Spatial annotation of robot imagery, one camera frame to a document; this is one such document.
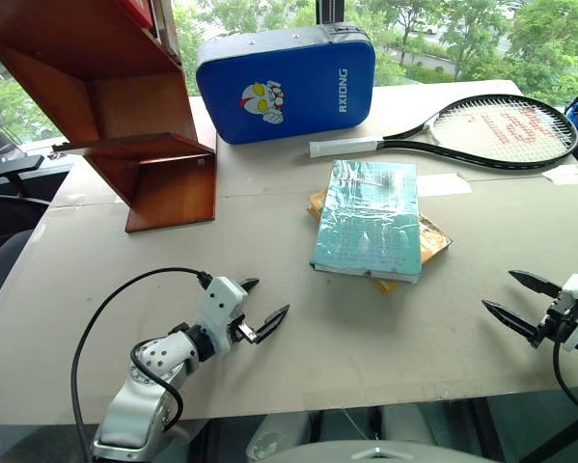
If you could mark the black tennis racket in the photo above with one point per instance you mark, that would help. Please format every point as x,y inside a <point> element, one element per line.
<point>505,126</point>

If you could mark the grey chair back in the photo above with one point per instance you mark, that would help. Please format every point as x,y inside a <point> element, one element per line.
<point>1,270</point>

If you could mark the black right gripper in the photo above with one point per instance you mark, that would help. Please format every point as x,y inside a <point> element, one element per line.
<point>556,323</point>

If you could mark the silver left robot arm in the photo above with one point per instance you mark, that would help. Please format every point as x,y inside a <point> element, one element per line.
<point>139,410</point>

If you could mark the teal plastic-wrapped book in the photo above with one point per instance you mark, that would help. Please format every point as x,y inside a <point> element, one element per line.
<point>370,217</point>

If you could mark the white paper label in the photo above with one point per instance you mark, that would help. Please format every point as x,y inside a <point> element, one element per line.
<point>443,184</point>

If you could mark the white rounded robot leg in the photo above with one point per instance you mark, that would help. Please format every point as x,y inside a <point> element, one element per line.
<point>276,434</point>
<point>409,424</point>

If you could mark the blue RXIONG kick pad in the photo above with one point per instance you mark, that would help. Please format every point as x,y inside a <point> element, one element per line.
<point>288,87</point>

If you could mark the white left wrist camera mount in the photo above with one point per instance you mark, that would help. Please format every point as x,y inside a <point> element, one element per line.
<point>220,304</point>

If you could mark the black office chair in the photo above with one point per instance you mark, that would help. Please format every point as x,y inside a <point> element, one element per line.
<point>8,178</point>

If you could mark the yellow book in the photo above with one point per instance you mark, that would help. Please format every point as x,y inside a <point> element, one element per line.
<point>433,238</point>

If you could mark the red-brown wooden shelf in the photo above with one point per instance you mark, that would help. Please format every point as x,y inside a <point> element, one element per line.
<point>124,106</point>

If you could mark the white tape piece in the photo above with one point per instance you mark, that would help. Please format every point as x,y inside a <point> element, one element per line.
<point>563,174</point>

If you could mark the black vertical pole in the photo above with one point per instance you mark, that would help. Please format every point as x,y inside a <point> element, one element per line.
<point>329,10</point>

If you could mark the black table frame bar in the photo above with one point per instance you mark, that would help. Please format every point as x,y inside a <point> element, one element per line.
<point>558,436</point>

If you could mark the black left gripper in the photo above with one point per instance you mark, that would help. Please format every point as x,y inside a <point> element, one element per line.
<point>242,330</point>

